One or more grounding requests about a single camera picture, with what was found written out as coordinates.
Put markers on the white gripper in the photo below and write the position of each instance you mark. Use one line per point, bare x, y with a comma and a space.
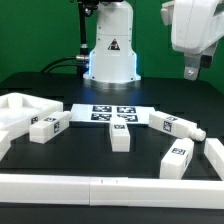
197, 26

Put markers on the white square desk top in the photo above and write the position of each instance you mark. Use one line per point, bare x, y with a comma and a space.
19, 111

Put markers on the white right obstacle bar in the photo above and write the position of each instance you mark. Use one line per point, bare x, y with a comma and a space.
214, 151

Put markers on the white obstacle bar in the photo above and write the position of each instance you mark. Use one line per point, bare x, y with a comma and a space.
214, 151
4, 143
112, 191

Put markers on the white left obstacle bar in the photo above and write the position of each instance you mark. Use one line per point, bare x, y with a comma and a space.
4, 143

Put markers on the white front obstacle bar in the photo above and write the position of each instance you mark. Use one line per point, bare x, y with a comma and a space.
112, 191

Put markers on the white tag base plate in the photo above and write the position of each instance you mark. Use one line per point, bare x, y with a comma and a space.
103, 113

